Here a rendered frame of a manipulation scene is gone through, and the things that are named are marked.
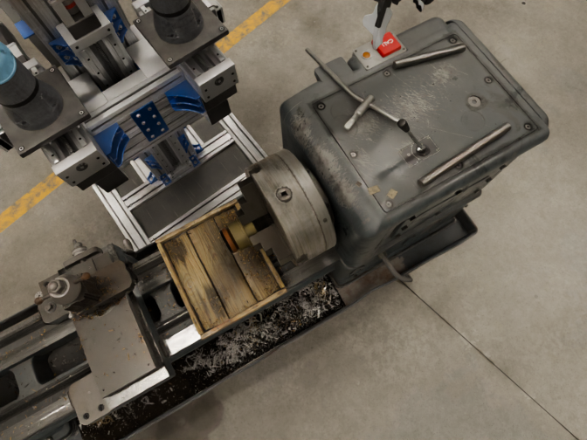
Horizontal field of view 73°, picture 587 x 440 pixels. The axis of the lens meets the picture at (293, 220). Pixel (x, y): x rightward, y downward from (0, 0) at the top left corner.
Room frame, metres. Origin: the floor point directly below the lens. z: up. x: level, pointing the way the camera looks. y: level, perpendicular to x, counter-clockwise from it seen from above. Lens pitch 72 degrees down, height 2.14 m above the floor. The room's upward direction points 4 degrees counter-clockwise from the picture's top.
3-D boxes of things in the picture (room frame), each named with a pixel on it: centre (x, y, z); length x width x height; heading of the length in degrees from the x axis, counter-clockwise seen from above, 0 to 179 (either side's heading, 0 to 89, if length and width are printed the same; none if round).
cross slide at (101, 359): (0.13, 0.58, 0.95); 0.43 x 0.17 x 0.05; 26
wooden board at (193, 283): (0.27, 0.24, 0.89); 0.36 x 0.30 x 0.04; 26
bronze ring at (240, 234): (0.32, 0.15, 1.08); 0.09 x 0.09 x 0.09; 26
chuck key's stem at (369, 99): (0.57, -0.18, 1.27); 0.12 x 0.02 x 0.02; 139
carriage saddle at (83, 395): (0.10, 0.62, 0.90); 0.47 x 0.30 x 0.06; 26
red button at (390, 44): (0.78, -0.28, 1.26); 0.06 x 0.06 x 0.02; 26
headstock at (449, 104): (0.58, -0.33, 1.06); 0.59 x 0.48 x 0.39; 116
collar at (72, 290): (0.19, 0.60, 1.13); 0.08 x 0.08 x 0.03
